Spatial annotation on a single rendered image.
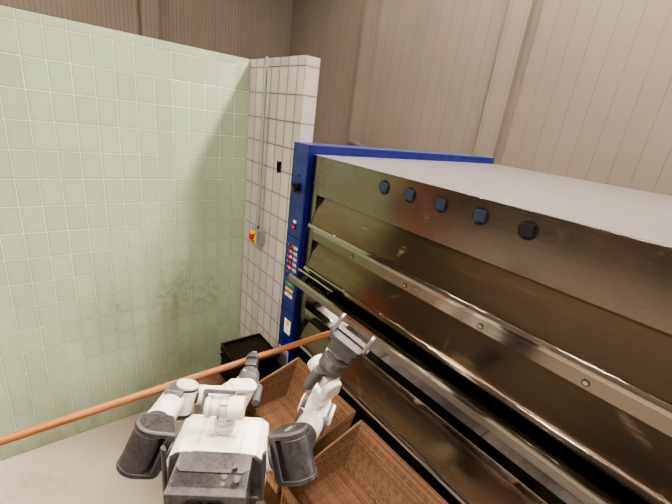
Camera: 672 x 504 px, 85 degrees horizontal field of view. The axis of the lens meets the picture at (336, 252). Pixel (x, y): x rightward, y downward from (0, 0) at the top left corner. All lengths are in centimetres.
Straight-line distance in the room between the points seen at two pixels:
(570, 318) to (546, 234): 26
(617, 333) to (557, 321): 15
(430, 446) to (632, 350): 93
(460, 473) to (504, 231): 101
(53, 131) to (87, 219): 51
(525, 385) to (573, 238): 52
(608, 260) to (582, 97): 437
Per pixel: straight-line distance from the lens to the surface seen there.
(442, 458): 185
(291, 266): 232
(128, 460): 132
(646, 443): 143
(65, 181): 260
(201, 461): 120
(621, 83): 545
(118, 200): 265
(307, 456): 124
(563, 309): 135
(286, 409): 249
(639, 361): 132
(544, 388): 146
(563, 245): 130
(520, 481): 167
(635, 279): 126
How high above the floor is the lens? 230
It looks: 20 degrees down
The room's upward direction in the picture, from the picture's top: 7 degrees clockwise
